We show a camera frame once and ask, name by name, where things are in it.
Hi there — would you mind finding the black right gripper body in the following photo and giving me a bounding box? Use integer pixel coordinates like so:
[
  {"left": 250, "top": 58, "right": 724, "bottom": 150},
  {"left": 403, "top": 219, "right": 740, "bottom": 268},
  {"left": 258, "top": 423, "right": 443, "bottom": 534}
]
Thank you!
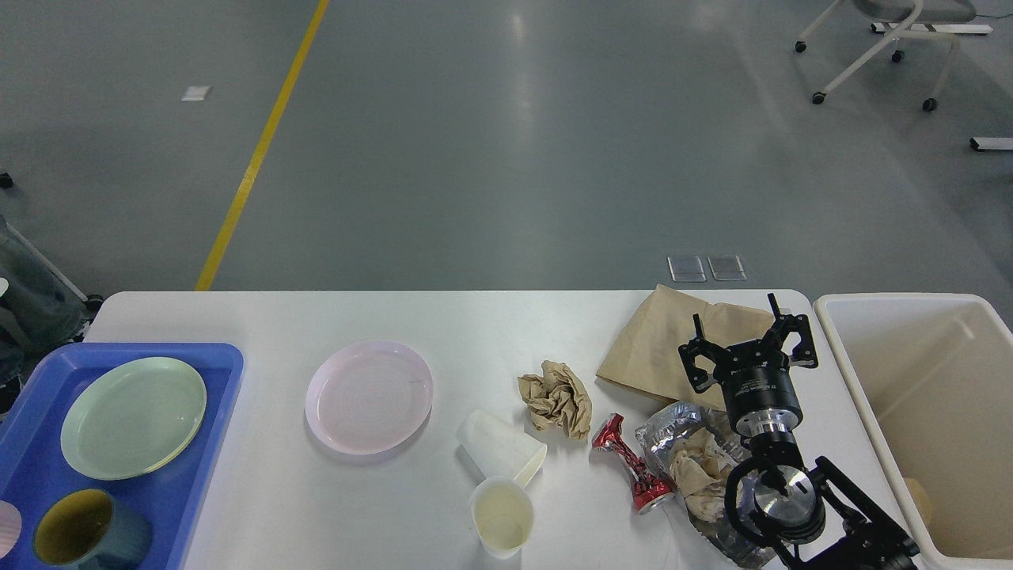
[{"left": 721, "top": 362, "right": 803, "bottom": 435}]

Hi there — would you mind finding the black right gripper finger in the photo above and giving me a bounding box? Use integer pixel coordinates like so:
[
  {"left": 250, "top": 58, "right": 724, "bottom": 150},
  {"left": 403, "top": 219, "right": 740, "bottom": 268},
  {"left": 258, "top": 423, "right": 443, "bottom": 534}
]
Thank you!
[
  {"left": 678, "top": 313, "right": 741, "bottom": 394},
  {"left": 753, "top": 293, "right": 820, "bottom": 371}
]

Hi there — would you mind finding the pink plate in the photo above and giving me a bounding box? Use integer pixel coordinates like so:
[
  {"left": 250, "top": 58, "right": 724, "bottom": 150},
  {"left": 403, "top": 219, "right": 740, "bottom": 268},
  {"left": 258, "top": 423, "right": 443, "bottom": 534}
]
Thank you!
[{"left": 304, "top": 340, "right": 434, "bottom": 457}]

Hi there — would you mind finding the pink mug dark inside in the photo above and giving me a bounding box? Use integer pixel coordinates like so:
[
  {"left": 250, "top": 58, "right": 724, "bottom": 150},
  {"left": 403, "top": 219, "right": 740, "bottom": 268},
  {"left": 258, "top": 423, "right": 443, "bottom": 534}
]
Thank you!
[{"left": 0, "top": 501, "right": 23, "bottom": 559}]

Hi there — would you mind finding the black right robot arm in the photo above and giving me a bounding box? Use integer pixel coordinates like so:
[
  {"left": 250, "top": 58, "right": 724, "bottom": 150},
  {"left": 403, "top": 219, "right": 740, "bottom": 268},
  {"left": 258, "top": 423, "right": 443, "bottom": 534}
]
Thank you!
[{"left": 679, "top": 294, "right": 920, "bottom": 569}]

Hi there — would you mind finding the flat brown paper bag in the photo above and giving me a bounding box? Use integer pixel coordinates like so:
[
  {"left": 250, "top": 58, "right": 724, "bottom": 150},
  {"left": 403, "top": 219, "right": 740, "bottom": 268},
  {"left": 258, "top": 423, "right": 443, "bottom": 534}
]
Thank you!
[{"left": 596, "top": 284, "right": 774, "bottom": 410}]

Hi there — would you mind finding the silver foil bag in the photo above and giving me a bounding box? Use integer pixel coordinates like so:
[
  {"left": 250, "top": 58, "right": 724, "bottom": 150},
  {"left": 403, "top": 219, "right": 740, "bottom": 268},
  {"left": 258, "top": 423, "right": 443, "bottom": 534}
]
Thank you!
[{"left": 635, "top": 403, "right": 775, "bottom": 569}]

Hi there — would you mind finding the crumpled tissue in bag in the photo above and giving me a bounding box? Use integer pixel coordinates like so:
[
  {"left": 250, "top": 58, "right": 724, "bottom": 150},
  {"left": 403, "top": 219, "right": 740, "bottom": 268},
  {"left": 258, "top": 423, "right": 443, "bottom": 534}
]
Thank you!
[{"left": 665, "top": 427, "right": 750, "bottom": 523}]

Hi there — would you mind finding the clear floor plate left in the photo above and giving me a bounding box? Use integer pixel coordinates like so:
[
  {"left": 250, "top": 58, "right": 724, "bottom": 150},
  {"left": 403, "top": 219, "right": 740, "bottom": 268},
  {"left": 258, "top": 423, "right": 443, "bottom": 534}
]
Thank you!
[{"left": 668, "top": 255, "right": 707, "bottom": 283}]

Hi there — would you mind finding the clear floor plate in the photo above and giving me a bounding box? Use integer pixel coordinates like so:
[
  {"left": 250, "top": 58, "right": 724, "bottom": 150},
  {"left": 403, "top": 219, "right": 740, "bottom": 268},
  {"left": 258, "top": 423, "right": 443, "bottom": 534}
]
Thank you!
[
  {"left": 668, "top": 255, "right": 707, "bottom": 283},
  {"left": 707, "top": 255, "right": 748, "bottom": 282}
]

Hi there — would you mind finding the clear floor plate right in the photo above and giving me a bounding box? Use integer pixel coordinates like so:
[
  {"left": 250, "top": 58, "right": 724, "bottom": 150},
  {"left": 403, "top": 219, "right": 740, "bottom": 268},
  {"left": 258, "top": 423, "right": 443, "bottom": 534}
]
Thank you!
[{"left": 707, "top": 255, "right": 748, "bottom": 282}]

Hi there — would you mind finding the crushed red can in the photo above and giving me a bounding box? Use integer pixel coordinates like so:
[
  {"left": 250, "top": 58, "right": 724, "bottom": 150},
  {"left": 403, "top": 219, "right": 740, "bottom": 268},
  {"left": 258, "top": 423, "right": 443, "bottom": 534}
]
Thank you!
[{"left": 592, "top": 412, "right": 674, "bottom": 515}]

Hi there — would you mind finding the cream plastic bin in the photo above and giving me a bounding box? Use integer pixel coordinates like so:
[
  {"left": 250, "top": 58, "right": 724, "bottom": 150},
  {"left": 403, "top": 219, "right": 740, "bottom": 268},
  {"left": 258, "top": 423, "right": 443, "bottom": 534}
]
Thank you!
[{"left": 814, "top": 292, "right": 1012, "bottom": 569}]

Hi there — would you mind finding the crumpled brown paper ball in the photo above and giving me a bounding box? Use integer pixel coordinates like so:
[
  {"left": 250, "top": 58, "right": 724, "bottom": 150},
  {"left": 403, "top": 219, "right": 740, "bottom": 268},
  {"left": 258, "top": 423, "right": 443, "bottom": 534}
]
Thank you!
[{"left": 517, "top": 360, "right": 593, "bottom": 440}]

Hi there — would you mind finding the white paper cup lying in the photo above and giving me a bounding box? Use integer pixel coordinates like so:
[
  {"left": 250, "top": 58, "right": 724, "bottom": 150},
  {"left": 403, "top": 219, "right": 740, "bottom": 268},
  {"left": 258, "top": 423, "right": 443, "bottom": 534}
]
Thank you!
[{"left": 457, "top": 410, "right": 548, "bottom": 488}]

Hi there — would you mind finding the white paper cup upright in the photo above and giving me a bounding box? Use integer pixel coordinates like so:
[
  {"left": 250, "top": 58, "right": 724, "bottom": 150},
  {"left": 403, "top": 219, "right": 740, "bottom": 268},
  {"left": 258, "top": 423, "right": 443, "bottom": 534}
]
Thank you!
[{"left": 468, "top": 476, "right": 535, "bottom": 560}]

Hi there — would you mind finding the white bar on floor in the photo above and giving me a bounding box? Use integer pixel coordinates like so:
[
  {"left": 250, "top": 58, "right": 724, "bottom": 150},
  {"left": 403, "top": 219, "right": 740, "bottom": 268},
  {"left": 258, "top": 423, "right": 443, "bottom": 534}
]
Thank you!
[{"left": 969, "top": 136, "right": 1013, "bottom": 152}]

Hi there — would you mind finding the white office chair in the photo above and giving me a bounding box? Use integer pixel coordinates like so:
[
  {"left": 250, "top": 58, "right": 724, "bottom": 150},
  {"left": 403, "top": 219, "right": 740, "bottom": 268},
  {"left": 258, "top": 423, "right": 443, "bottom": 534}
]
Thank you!
[{"left": 810, "top": 1, "right": 977, "bottom": 112}]

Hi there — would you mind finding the blue plastic tray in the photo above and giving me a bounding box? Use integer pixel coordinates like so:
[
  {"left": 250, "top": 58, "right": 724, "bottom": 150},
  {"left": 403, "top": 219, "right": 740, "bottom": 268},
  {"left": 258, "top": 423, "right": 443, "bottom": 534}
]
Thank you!
[{"left": 1, "top": 343, "right": 243, "bottom": 569}]

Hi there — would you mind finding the light green plate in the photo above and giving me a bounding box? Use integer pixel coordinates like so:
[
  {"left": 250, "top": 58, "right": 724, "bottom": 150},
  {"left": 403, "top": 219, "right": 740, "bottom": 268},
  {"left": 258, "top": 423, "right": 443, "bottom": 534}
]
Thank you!
[{"left": 60, "top": 356, "right": 207, "bottom": 481}]

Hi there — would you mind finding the teal mug yellow inside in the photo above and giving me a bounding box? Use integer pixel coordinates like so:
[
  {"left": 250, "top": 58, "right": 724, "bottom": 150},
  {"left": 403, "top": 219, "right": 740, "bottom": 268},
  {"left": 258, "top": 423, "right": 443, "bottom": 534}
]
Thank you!
[{"left": 32, "top": 489, "right": 153, "bottom": 569}]

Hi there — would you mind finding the person in jeans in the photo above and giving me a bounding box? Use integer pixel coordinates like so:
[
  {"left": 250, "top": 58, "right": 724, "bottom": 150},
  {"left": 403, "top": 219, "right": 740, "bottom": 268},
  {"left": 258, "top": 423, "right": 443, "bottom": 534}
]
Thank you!
[{"left": 1, "top": 218, "right": 93, "bottom": 419}]

